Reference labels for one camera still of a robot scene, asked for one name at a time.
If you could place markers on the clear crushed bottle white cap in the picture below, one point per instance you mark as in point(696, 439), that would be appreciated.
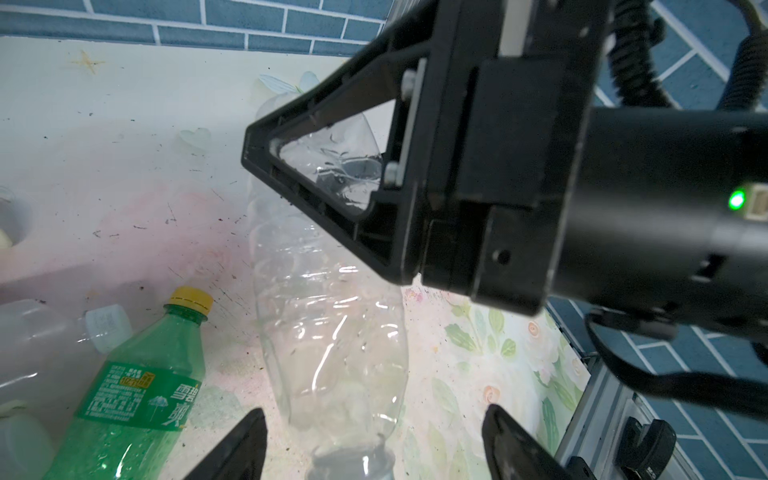
point(333, 339)

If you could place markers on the clear frosted bottle white cap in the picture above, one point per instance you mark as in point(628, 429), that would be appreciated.
point(48, 360)

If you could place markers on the white tea bottle green label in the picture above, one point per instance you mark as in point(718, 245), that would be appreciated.
point(27, 450)

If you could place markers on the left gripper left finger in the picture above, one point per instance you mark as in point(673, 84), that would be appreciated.
point(240, 455)

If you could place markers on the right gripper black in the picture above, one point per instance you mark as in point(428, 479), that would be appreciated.
point(490, 154)

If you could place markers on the green soda bottle yellow cap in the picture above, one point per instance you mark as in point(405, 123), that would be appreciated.
point(138, 404)

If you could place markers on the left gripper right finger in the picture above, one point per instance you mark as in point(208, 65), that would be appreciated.
point(511, 453)

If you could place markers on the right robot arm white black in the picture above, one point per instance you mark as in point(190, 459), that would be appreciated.
point(672, 205)

